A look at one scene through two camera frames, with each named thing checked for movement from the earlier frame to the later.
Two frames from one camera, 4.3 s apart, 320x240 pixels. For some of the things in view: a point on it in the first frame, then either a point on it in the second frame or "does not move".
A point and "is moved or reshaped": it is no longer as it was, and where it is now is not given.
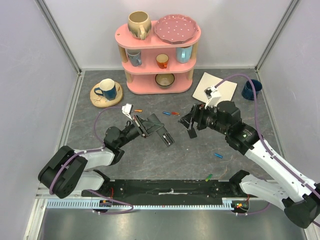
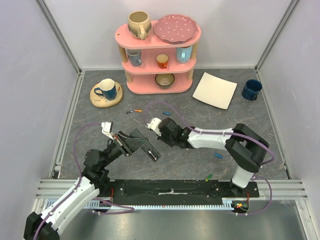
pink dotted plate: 176,28 does not move
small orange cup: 162,60 does not move
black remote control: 163,132 is moved or reshaped
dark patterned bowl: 164,80 does not move
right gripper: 196,116 → 163,127
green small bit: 208,177 does not move
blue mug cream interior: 106,85 does not move
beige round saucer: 99,101 does not move
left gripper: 146,127 → 120,136
